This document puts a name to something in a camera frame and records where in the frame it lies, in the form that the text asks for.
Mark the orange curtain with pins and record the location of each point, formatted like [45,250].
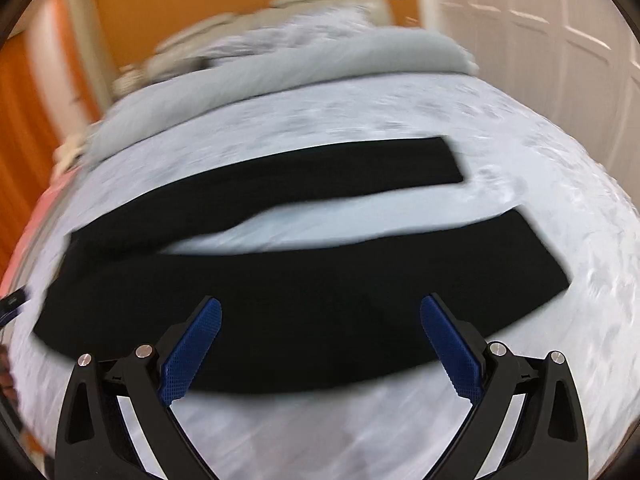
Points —
[27,143]

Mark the pink mattress edge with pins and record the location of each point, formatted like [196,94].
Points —
[37,229]

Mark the black pants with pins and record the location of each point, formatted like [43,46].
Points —
[298,319]

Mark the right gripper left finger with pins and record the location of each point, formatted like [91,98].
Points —
[93,441]

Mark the butterfly print bed sheet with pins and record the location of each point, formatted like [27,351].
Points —
[394,428]

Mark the cream padded headboard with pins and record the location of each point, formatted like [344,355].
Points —
[284,24]

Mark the grey folded duvet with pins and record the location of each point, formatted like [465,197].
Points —
[159,107]

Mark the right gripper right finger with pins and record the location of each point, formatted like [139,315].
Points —
[549,439]

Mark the white wardrobe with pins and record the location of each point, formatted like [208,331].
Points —
[574,61]

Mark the white plush toy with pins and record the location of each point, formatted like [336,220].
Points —
[67,154]

